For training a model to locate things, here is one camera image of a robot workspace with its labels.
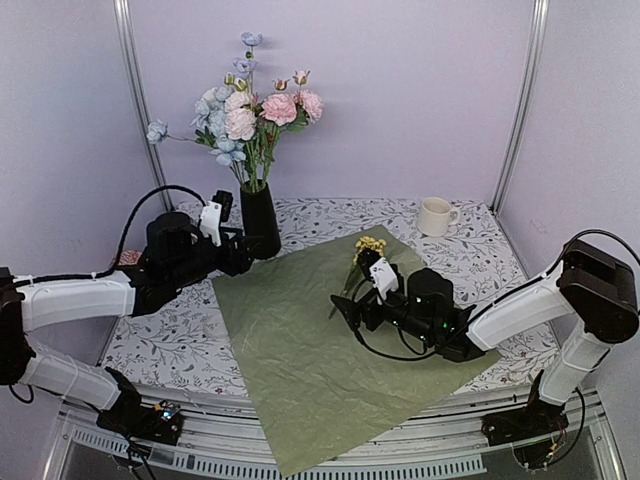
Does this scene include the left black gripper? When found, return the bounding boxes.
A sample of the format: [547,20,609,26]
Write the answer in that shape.
[168,227,266,290]

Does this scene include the yellow daisy sprig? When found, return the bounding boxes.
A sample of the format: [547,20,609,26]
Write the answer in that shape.
[340,236,387,296]

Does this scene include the green and peach wrapping paper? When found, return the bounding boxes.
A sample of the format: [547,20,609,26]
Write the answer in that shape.
[213,234,500,477]

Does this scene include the pale pink peony stem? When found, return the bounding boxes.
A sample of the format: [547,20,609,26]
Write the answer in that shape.
[216,73,265,193]

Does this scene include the light blue hydrangea stem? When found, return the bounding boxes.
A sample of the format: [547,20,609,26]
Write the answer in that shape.
[146,85,246,184]

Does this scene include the deep pink peony stem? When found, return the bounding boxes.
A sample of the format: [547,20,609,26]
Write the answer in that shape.
[257,69,324,184]

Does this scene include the pink rose stem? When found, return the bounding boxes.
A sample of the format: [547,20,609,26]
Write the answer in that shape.
[272,78,290,94]

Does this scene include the small blue flower stem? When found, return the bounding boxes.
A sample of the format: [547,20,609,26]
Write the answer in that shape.
[233,32,264,97]

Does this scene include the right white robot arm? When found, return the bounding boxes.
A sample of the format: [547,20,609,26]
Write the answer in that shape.
[330,234,639,436]

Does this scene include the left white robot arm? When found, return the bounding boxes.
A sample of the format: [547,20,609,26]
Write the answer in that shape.
[1,212,261,434]

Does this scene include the black cylindrical vase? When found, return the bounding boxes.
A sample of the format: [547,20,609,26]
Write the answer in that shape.
[240,184,281,260]

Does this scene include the floral patterned tablecloth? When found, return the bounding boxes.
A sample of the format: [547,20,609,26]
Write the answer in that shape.
[101,198,559,396]

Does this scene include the pink patterned ball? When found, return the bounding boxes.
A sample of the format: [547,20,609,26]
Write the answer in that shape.
[114,250,142,267]

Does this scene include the cream ceramic mug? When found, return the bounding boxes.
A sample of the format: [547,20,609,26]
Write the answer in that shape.
[416,197,461,237]

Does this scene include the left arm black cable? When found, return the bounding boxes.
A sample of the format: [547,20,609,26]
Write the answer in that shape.
[9,184,206,286]

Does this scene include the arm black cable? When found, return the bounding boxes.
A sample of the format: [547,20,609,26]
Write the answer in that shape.
[352,228,639,361]
[9,184,206,286]

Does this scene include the aluminium front rail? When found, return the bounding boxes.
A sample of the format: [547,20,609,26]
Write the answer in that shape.
[42,386,634,479]

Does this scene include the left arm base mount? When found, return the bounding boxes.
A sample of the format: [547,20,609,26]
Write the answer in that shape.
[96,367,184,446]

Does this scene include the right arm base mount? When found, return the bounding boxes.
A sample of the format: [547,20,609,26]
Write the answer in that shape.
[481,370,569,470]

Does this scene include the left aluminium frame post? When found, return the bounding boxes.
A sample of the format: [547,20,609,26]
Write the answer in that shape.
[113,0,167,187]

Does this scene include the aluminium frame post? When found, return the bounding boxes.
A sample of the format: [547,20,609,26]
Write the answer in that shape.
[490,0,550,217]
[113,0,167,187]

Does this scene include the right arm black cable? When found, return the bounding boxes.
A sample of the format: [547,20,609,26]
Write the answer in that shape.
[352,228,639,361]

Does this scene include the right aluminium frame post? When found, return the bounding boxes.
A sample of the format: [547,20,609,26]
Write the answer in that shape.
[490,0,550,217]

